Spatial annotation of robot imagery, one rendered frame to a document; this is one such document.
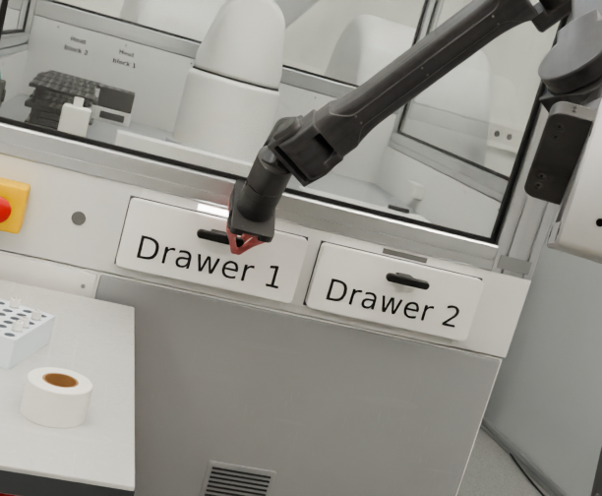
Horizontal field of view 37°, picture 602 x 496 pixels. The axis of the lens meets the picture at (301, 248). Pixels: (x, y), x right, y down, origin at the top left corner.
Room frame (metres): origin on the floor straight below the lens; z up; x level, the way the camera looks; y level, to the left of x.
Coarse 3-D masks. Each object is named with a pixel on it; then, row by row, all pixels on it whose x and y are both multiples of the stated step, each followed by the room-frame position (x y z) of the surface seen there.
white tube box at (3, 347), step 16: (0, 304) 1.11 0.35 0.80; (0, 320) 1.06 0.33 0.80; (32, 320) 1.09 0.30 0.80; (48, 320) 1.11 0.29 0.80; (0, 336) 1.01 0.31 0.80; (16, 336) 1.02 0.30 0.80; (32, 336) 1.06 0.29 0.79; (48, 336) 1.12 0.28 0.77; (0, 352) 1.01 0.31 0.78; (16, 352) 1.02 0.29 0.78; (32, 352) 1.08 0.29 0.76
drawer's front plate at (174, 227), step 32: (128, 224) 1.38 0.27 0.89; (160, 224) 1.39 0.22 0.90; (192, 224) 1.40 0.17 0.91; (224, 224) 1.41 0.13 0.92; (128, 256) 1.38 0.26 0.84; (160, 256) 1.39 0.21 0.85; (192, 256) 1.40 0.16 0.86; (224, 256) 1.41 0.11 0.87; (256, 256) 1.42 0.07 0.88; (288, 256) 1.44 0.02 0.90; (224, 288) 1.42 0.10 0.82; (256, 288) 1.43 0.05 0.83; (288, 288) 1.44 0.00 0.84
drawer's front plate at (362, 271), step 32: (320, 256) 1.45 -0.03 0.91; (352, 256) 1.46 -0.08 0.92; (384, 256) 1.49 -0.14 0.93; (320, 288) 1.45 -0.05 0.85; (352, 288) 1.46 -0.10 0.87; (384, 288) 1.48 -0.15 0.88; (416, 288) 1.49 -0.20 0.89; (448, 288) 1.50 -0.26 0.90; (480, 288) 1.52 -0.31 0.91; (384, 320) 1.48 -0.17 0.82; (416, 320) 1.49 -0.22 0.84
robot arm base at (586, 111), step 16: (592, 96) 0.76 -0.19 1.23; (560, 112) 0.69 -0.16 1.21; (576, 112) 0.69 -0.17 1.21; (592, 112) 0.69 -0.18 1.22; (544, 128) 0.70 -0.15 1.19; (560, 128) 0.69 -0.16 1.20; (576, 128) 0.69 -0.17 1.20; (544, 144) 0.71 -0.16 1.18; (560, 144) 0.70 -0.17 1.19; (576, 144) 0.70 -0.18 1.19; (544, 160) 0.71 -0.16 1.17; (560, 160) 0.71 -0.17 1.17; (576, 160) 0.70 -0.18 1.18; (528, 176) 0.73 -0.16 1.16; (544, 176) 0.72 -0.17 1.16; (560, 176) 0.72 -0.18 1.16; (528, 192) 0.74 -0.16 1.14; (544, 192) 0.73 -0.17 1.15; (560, 192) 0.73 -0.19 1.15
